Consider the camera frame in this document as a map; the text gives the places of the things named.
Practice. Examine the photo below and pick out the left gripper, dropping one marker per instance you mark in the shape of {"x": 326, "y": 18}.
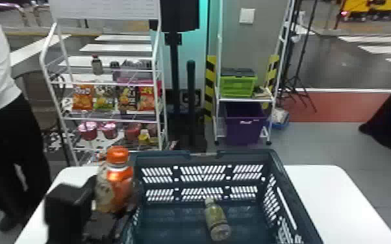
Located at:
{"x": 105, "y": 228}

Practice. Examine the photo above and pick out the orange bottle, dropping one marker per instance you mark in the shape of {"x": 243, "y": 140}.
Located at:
{"x": 118, "y": 180}

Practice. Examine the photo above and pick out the green bottle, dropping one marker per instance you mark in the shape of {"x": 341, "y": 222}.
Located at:
{"x": 217, "y": 221}

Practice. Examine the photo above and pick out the blue basket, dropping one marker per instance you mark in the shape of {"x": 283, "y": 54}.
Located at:
{"x": 199, "y": 158}

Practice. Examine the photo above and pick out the green snack packet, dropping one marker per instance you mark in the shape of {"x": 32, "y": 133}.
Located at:
{"x": 104, "y": 99}

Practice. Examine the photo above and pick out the black snack packet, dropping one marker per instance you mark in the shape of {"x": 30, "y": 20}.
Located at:
{"x": 127, "y": 98}

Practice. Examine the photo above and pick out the orange snack packet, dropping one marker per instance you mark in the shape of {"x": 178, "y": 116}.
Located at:
{"x": 83, "y": 98}

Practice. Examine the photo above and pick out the red snack packet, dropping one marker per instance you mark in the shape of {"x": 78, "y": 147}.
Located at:
{"x": 146, "y": 98}

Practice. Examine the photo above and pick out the clear bottle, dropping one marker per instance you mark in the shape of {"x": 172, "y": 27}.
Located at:
{"x": 97, "y": 66}

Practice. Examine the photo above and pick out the purple crate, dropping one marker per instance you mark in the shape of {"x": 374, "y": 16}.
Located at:
{"x": 245, "y": 124}

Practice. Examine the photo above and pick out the green crate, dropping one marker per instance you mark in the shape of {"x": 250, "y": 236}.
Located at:
{"x": 238, "y": 87}

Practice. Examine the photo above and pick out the black screen stand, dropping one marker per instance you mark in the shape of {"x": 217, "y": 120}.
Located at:
{"x": 178, "y": 15}

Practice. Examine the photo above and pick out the black tripod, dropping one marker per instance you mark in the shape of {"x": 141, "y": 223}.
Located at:
{"x": 301, "y": 61}

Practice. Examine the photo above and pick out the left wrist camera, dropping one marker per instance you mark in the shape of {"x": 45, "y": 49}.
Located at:
{"x": 66, "y": 211}

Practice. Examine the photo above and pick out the yellow black striped post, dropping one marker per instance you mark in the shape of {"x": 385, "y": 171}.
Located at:
{"x": 272, "y": 73}
{"x": 210, "y": 88}

